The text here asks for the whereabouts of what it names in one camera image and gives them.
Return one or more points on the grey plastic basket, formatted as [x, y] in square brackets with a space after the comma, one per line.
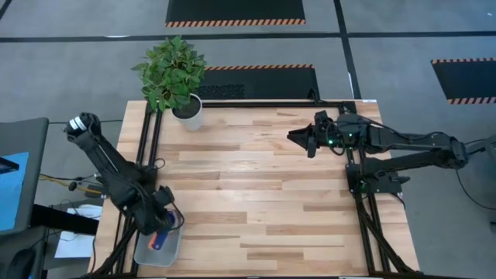
[162, 255]

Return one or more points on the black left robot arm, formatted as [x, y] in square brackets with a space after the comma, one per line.
[112, 170]

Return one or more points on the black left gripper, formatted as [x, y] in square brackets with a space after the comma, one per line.
[155, 213]

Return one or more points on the dark blue measuring cup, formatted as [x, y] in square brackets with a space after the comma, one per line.
[162, 237]

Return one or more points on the black office chair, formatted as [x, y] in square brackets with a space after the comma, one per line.
[19, 255]

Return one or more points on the small black device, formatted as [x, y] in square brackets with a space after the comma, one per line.
[7, 166]

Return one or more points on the black desk bar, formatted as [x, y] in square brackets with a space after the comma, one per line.
[62, 221]

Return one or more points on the black aluminium table frame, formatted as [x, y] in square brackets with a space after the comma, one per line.
[248, 104]

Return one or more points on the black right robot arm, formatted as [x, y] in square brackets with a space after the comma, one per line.
[410, 147]

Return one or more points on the grey desk panel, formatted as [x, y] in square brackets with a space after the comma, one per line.
[36, 155]

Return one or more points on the green leafy plant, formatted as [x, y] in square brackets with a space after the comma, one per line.
[172, 71]

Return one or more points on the white plant pot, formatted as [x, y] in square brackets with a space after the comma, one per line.
[190, 118]

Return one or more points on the blue sheet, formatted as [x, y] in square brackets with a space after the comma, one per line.
[11, 193]

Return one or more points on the black mat with striped edge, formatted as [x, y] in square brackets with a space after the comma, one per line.
[271, 83]
[465, 79]
[234, 9]

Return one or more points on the orange measuring cup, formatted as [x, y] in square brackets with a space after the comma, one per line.
[151, 243]

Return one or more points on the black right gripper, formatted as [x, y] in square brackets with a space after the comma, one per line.
[337, 131]

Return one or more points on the white paper sheet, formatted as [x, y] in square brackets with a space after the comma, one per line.
[73, 246]

